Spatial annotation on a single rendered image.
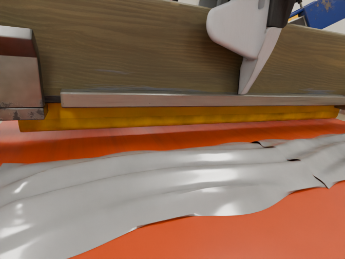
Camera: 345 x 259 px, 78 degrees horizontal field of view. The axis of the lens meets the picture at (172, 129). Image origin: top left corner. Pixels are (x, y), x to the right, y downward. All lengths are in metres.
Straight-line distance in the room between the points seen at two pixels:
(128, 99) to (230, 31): 0.09
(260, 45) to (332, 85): 0.15
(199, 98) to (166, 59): 0.04
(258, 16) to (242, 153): 0.10
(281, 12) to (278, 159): 0.10
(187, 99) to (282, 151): 0.08
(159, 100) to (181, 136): 0.05
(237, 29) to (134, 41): 0.08
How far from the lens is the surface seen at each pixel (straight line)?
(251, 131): 0.24
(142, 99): 0.16
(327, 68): 0.29
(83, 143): 0.17
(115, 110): 0.18
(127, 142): 0.17
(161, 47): 0.17
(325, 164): 0.19
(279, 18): 0.19
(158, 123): 0.19
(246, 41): 0.18
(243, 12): 0.18
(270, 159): 0.17
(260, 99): 0.21
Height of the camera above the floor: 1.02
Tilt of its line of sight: 20 degrees down
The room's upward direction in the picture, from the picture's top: 5 degrees clockwise
